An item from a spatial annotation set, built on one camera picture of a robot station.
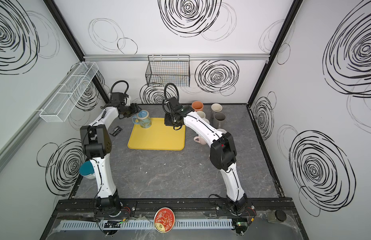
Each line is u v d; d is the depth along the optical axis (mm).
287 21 769
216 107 1067
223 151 522
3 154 516
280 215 640
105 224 711
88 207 759
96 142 585
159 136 1014
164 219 678
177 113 647
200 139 928
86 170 841
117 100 825
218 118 986
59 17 740
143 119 991
